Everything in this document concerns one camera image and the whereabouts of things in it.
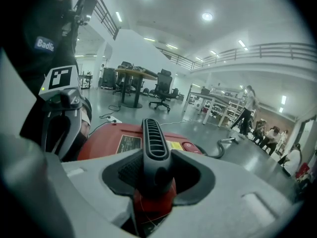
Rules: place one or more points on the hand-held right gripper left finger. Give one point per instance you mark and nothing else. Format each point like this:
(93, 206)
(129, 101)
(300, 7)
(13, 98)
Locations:
(94, 180)

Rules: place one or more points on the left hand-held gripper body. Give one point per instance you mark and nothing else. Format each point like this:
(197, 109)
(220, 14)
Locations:
(59, 79)

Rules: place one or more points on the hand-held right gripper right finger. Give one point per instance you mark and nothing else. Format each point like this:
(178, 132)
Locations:
(223, 199)

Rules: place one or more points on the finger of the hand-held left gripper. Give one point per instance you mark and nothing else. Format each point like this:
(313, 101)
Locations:
(73, 133)
(47, 133)

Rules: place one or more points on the red vacuum cleaner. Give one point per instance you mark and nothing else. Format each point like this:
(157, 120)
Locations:
(119, 137)

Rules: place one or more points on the white power strip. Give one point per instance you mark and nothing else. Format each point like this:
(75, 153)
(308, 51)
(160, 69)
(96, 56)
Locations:
(114, 119)

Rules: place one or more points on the person's black clothing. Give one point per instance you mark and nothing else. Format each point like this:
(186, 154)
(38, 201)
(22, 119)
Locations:
(42, 33)

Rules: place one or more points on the black cabinet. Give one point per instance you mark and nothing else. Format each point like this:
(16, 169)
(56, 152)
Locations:
(108, 77)

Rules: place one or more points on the metal vacuum wand with nozzle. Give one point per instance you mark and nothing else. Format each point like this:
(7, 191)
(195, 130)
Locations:
(230, 140)

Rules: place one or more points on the black office chair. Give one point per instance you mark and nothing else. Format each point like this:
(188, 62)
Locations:
(162, 90)
(121, 80)

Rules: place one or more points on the round wooden table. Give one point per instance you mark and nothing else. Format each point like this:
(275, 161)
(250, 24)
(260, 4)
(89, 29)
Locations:
(136, 74)

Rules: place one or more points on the dark-topped table with white legs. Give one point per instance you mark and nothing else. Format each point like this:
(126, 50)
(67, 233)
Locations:
(215, 99)

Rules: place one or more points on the balcony railing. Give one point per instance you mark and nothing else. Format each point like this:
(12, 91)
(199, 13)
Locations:
(247, 52)

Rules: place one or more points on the round ceiling light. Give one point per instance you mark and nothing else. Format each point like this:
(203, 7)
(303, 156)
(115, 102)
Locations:
(207, 16)

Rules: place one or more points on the black head-worn camera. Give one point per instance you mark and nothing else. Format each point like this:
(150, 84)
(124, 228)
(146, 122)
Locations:
(85, 6)

